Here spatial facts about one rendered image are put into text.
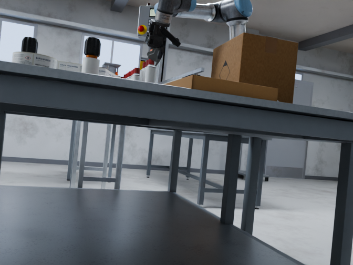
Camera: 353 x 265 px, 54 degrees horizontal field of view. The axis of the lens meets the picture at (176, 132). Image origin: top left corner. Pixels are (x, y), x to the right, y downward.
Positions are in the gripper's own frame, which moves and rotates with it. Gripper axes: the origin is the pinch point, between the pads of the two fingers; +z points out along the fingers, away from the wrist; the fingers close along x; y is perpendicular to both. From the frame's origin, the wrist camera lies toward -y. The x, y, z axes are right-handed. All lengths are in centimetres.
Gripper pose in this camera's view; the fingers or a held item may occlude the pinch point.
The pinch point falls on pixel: (156, 63)
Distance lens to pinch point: 171.5
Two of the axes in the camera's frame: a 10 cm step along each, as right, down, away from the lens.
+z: -2.6, 8.5, 4.6
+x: 2.5, 5.2, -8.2
